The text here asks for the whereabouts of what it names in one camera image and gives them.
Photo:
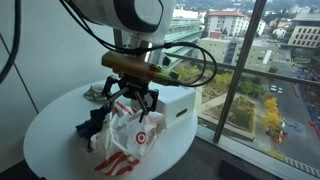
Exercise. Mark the white rectangular box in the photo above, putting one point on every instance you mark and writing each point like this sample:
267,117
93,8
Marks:
176,100

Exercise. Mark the navy blue shirt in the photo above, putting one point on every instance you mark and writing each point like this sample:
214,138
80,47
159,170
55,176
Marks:
93,125

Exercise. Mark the white red striped plastic bag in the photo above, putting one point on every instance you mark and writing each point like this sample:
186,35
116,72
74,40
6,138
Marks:
126,140

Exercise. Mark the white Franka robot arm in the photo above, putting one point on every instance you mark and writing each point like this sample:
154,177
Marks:
106,13

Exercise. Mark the grey shirt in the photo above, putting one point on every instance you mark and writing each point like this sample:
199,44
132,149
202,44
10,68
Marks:
95,92

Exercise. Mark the dark floor vent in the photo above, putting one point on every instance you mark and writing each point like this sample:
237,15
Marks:
233,171

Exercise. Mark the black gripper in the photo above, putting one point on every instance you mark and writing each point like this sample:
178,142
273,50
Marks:
133,85

